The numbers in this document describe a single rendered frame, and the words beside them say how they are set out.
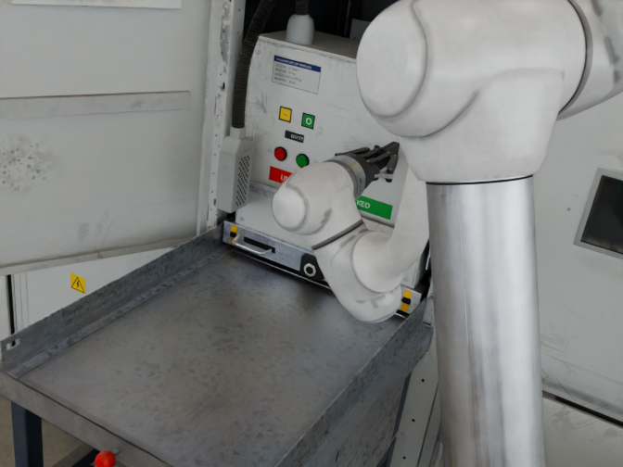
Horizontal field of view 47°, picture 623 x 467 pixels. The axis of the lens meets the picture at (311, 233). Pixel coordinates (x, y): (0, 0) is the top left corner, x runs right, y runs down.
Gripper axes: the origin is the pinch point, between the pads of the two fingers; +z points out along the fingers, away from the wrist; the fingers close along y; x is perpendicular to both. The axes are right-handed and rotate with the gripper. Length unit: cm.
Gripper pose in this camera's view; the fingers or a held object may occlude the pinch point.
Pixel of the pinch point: (388, 152)
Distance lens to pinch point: 150.1
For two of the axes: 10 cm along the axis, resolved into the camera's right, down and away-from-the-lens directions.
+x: 1.3, -8.9, -4.3
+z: 4.8, -3.2, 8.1
